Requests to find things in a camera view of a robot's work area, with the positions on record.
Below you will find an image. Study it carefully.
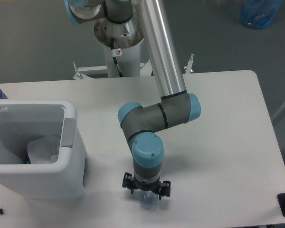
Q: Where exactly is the white plastic trash can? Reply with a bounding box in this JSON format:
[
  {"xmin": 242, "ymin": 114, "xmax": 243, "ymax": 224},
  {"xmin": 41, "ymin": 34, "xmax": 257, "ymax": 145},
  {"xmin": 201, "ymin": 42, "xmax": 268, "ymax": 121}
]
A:
[{"xmin": 0, "ymin": 99, "xmax": 87, "ymax": 199}]

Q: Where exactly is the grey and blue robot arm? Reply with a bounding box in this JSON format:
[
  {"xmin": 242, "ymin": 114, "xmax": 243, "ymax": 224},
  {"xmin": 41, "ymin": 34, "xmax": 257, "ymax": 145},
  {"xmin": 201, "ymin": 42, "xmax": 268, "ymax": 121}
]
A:
[{"xmin": 64, "ymin": 0, "xmax": 201, "ymax": 200}]

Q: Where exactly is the black cable on pedestal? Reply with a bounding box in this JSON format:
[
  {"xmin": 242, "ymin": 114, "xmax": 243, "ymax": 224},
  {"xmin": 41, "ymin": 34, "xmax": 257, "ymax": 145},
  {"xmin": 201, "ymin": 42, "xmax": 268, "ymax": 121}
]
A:
[{"xmin": 110, "ymin": 37, "xmax": 124, "ymax": 78}]

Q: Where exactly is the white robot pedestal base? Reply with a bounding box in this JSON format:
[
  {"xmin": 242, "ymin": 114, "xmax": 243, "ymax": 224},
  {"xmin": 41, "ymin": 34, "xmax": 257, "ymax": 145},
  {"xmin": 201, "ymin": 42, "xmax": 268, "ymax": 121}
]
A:
[{"xmin": 72, "ymin": 11, "xmax": 195, "ymax": 80}]

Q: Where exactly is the blue plastic bag on floor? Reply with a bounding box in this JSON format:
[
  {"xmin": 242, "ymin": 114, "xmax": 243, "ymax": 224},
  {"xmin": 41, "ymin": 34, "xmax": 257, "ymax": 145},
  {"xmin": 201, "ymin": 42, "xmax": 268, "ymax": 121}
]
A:
[{"xmin": 239, "ymin": 0, "xmax": 283, "ymax": 29}]

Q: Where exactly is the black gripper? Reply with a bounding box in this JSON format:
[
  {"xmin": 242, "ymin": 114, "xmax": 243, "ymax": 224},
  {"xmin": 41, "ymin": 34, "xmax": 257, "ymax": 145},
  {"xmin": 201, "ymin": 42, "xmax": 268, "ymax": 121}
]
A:
[{"xmin": 122, "ymin": 172, "xmax": 171, "ymax": 200}]

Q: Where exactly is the crushed clear plastic bottle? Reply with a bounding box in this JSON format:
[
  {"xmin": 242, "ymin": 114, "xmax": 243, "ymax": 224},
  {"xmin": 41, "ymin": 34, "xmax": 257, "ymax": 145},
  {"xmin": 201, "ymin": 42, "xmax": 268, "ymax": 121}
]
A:
[{"xmin": 140, "ymin": 190, "xmax": 159, "ymax": 210}]

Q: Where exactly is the colourful snack wrapper in bin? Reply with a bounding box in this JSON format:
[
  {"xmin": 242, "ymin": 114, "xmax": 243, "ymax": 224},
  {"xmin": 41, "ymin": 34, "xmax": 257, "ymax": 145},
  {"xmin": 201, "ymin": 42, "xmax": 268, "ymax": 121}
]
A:
[{"xmin": 24, "ymin": 154, "xmax": 31, "ymax": 164}]

